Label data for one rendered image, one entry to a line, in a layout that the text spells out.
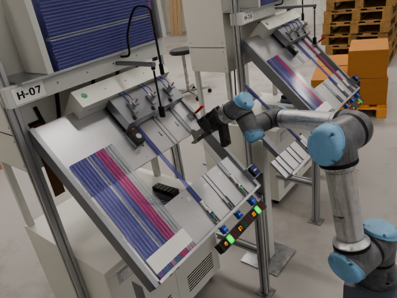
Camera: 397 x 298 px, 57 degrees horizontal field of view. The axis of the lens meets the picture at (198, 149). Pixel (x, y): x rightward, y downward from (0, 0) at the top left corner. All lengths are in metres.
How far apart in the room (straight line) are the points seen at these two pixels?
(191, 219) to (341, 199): 0.57
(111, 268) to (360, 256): 0.93
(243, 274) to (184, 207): 0.94
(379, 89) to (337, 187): 3.08
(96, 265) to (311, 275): 1.24
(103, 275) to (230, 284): 0.91
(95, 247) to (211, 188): 0.57
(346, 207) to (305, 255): 1.23
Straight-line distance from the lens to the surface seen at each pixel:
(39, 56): 1.39
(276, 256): 2.38
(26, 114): 1.58
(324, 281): 2.27
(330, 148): 1.09
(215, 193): 1.56
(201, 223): 1.46
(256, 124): 1.41
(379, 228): 1.39
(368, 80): 4.16
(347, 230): 1.25
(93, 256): 1.67
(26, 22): 1.39
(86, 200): 1.32
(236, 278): 2.28
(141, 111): 1.54
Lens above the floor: 1.63
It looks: 26 degrees down
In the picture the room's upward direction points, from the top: 9 degrees counter-clockwise
